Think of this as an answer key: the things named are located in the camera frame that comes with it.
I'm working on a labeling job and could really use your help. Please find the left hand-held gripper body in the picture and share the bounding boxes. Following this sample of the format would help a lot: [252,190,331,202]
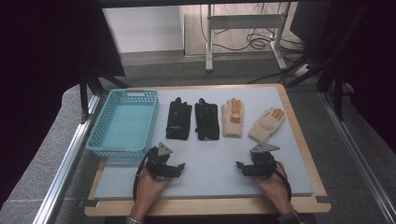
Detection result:
[145,142,177,180]

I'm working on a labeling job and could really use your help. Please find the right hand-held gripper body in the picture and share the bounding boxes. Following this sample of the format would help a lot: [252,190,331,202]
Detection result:
[247,142,281,179]

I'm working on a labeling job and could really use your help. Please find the cream glove orange fingertips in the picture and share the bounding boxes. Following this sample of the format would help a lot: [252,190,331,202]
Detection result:
[247,106,287,144]
[220,97,246,138]

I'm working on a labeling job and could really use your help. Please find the black glove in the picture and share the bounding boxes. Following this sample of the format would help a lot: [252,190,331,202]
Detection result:
[165,96,193,141]
[194,97,220,141]

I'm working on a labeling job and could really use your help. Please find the teal plastic basket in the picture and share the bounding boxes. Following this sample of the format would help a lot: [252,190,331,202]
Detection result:
[85,89,160,158]

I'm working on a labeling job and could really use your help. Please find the person's right hand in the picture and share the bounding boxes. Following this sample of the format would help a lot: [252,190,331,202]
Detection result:
[253,162,293,216]

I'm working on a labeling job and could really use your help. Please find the person's left hand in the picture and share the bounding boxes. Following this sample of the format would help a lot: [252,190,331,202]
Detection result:
[132,171,171,216]

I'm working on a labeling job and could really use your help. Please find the light grey table mat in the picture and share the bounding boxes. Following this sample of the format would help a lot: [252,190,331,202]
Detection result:
[93,86,315,201]

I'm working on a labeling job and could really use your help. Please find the black tripod stand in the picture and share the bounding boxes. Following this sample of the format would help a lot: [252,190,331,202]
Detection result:
[78,65,129,123]

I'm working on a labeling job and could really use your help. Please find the white power strip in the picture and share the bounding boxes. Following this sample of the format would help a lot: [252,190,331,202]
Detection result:
[293,63,311,77]

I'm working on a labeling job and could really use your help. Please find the black metal stand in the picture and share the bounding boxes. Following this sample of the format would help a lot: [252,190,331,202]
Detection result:
[286,46,348,122]

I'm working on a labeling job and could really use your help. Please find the white cabinet panel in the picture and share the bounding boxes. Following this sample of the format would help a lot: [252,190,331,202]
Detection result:
[102,6,185,54]

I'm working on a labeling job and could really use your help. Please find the dark curtain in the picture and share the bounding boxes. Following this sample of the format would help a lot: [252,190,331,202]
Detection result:
[323,0,396,153]
[0,0,126,206]

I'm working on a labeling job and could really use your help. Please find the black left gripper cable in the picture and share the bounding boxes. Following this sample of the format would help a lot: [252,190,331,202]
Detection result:
[133,148,154,203]

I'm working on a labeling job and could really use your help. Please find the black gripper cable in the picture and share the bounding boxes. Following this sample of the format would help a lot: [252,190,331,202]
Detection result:
[274,161,292,203]
[133,148,154,203]

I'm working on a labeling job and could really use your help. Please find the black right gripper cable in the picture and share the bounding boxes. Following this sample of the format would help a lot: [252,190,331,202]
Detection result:
[274,161,292,203]

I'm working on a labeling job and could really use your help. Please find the aluminium rail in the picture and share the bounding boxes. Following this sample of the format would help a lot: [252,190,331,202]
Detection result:
[32,93,101,224]
[318,91,396,224]

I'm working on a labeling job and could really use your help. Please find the black floor cables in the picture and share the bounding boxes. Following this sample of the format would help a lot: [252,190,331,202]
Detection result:
[199,3,307,63]

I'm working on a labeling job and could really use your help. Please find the white metal desk frame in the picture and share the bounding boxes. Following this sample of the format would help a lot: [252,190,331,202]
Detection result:
[205,3,289,73]

